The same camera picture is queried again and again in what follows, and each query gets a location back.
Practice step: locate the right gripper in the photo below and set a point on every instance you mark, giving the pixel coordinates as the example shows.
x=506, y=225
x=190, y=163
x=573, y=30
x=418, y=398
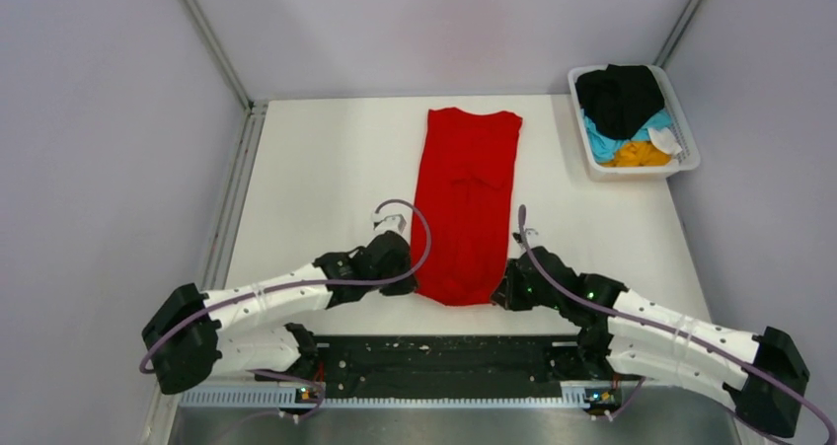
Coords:
x=506, y=294

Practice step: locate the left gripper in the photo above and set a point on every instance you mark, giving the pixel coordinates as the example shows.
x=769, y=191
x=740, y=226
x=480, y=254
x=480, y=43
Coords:
x=410, y=288

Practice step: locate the red t shirt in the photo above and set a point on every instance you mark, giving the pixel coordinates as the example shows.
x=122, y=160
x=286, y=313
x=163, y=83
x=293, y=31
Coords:
x=464, y=191

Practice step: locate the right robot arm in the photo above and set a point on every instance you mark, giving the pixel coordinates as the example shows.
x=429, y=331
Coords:
x=621, y=332

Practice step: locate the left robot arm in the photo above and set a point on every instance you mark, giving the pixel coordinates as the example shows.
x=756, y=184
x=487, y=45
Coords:
x=198, y=335

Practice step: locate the light blue t shirt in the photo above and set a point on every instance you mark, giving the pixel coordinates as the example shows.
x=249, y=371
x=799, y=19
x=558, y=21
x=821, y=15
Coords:
x=604, y=148

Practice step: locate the yellow t shirt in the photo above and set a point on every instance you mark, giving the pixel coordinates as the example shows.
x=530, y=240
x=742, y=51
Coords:
x=638, y=154

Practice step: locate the white plastic basket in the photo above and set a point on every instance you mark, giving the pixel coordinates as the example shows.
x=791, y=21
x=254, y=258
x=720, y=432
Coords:
x=688, y=160

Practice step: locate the white cloth in basket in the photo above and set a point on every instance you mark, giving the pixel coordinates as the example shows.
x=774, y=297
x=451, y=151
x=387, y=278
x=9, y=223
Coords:
x=664, y=140

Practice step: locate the black t shirt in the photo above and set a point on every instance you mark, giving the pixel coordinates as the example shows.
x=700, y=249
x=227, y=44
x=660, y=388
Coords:
x=620, y=99

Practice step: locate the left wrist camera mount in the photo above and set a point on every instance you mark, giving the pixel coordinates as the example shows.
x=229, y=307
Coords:
x=383, y=223

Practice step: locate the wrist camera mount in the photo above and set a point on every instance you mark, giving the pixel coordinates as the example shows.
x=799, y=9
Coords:
x=527, y=237
x=383, y=223

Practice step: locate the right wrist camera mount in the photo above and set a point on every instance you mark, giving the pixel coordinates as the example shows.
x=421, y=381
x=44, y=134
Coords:
x=527, y=237

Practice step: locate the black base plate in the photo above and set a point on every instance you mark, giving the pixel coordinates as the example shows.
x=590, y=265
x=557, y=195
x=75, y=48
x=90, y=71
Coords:
x=436, y=367

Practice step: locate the white cable duct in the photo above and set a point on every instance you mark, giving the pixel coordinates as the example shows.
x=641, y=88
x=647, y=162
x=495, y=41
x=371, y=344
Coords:
x=234, y=397

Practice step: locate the aluminium frame rail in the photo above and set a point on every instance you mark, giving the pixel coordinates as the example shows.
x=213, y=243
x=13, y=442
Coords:
x=213, y=273

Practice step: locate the left aluminium corner post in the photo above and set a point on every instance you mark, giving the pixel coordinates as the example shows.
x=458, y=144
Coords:
x=217, y=54

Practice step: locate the aluminium corner post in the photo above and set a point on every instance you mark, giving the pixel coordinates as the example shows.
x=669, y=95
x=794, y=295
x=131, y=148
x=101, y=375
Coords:
x=678, y=32
x=217, y=54

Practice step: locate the right aluminium corner post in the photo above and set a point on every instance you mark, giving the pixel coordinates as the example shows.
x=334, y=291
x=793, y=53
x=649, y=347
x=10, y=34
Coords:
x=678, y=32

